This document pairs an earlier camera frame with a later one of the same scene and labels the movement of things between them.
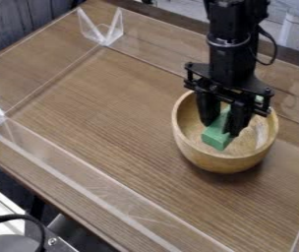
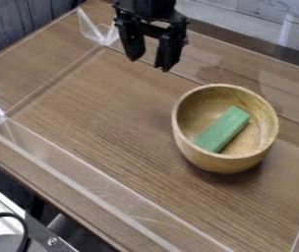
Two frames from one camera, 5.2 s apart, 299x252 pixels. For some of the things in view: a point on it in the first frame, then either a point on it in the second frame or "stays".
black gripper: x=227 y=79 -> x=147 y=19
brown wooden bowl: x=247 y=150 stays
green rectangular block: x=214 y=138 stays
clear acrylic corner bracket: x=102 y=32 stays
